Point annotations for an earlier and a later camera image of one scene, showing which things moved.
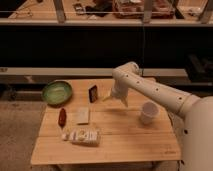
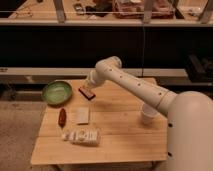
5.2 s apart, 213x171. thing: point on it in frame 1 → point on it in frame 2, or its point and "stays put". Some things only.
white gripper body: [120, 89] → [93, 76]
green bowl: [57, 93] stays put
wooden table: [90, 130] stays put
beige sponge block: [82, 115] stays put
